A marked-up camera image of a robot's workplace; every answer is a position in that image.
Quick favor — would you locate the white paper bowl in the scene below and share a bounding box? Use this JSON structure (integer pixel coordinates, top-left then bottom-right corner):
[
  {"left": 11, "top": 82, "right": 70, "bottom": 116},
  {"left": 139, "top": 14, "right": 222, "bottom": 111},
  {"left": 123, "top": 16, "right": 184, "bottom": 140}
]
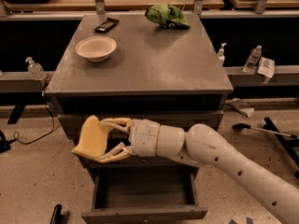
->
[{"left": 76, "top": 36, "right": 117, "bottom": 63}]

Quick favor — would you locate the black cable on floor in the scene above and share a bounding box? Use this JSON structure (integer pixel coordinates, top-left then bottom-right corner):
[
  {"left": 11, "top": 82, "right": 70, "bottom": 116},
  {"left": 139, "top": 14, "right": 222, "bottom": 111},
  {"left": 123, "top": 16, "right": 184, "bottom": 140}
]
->
[{"left": 8, "top": 103, "right": 57, "bottom": 146}]

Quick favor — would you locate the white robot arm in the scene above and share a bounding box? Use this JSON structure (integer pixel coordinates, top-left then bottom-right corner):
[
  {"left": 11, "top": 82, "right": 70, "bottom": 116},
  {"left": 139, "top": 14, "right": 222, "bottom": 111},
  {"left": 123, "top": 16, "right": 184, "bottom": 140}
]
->
[{"left": 99, "top": 119, "right": 299, "bottom": 224}]

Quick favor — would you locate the clear sanitizer pump bottle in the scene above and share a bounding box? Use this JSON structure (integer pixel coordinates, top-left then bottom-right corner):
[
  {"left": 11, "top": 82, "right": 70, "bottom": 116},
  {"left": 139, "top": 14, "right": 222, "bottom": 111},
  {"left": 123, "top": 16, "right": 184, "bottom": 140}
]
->
[{"left": 25, "top": 57, "right": 46, "bottom": 80}]

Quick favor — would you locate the black handled metal rod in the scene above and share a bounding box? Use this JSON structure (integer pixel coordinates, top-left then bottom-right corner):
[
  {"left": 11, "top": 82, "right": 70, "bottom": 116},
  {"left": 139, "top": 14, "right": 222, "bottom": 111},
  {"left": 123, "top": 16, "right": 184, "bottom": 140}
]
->
[{"left": 232, "top": 123, "right": 299, "bottom": 140}]

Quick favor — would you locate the grey wooden drawer cabinet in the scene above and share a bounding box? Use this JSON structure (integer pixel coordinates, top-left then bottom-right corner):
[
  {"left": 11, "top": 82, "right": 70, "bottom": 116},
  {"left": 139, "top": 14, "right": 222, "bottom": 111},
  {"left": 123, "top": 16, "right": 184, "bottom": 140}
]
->
[{"left": 43, "top": 13, "right": 235, "bottom": 179}]

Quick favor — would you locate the grey open bottom drawer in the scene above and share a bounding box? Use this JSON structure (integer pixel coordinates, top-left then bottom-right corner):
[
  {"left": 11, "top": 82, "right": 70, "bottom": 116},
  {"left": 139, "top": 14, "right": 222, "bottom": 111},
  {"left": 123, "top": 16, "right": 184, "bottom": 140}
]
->
[{"left": 81, "top": 165, "right": 207, "bottom": 224}]

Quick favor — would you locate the white wipes packet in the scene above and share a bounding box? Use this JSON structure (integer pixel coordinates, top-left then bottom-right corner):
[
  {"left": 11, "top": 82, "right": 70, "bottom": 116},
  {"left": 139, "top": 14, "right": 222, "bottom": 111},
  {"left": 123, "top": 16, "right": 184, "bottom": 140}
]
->
[{"left": 257, "top": 57, "right": 275, "bottom": 78}]

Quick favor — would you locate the folded paper on floor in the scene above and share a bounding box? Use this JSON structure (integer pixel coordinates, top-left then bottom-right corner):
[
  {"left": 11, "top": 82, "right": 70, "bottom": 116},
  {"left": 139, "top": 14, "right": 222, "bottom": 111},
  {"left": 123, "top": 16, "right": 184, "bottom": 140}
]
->
[{"left": 230, "top": 98, "right": 254, "bottom": 118}]

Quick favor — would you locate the black object bottom left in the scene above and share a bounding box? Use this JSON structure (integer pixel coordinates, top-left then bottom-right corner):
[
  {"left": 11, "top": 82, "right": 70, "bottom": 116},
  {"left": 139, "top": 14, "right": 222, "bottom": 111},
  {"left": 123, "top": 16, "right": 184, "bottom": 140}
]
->
[{"left": 50, "top": 204, "right": 69, "bottom": 224}]

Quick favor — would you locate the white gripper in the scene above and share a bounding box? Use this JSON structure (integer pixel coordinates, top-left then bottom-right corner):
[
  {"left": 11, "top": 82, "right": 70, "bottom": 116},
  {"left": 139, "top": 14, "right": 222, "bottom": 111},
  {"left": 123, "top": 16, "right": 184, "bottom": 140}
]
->
[{"left": 95, "top": 118, "right": 160, "bottom": 163}]

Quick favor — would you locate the yellow sponge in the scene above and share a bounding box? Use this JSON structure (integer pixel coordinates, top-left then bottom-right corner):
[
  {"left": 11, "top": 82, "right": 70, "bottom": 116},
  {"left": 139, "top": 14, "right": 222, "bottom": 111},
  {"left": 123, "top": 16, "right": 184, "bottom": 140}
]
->
[{"left": 72, "top": 116, "right": 112, "bottom": 160}]

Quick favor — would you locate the wooden workbench top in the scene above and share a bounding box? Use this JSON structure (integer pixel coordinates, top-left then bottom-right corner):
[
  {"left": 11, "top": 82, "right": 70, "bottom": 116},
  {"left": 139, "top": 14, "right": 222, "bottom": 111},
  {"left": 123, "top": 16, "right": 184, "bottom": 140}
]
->
[{"left": 3, "top": 0, "right": 193, "bottom": 12}]

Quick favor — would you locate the clear plastic water bottle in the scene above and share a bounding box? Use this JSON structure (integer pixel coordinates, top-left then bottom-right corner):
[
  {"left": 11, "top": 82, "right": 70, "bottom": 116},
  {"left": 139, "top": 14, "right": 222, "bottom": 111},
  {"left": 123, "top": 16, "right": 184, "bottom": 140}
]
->
[{"left": 243, "top": 45, "right": 262, "bottom": 72}]

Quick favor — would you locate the white pump bottle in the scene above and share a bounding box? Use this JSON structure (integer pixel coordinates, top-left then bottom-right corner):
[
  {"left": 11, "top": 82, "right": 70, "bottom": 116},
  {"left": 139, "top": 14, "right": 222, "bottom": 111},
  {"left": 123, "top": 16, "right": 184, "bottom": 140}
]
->
[{"left": 217, "top": 43, "right": 227, "bottom": 65}]

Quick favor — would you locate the black snack bar wrapper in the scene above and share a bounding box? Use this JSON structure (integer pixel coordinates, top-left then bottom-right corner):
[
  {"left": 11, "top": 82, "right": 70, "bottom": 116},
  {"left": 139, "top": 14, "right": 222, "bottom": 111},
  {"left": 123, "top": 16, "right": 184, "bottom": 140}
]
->
[{"left": 94, "top": 18, "right": 120, "bottom": 33}]

